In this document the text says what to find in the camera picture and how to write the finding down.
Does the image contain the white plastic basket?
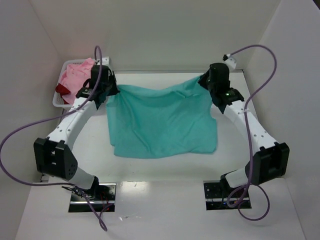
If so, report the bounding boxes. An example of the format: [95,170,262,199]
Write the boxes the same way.
[51,56,111,109]

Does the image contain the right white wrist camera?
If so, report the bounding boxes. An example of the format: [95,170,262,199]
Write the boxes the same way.
[222,53,237,71]

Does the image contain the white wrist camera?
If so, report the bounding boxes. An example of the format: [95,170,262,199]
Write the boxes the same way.
[222,53,237,71]
[95,56,110,67]

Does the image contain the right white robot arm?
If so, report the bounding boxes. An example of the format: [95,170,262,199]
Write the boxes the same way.
[198,63,290,192]

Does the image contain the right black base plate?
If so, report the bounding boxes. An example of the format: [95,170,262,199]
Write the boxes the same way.
[203,181,252,211]

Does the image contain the red t shirt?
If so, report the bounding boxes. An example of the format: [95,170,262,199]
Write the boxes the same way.
[55,83,71,96]

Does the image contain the pink t shirt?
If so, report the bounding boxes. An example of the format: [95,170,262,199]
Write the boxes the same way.
[58,57,95,105]

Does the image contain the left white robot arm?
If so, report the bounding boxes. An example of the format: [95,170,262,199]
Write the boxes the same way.
[33,64,120,198]

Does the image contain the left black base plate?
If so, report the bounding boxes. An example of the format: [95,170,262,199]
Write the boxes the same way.
[68,183,117,213]

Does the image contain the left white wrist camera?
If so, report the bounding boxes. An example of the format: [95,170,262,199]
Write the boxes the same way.
[95,56,110,67]

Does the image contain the teal t shirt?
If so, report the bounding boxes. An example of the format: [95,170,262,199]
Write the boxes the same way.
[106,77,218,159]

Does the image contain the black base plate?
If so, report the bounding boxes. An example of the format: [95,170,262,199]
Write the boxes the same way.
[68,183,117,213]
[203,181,252,211]

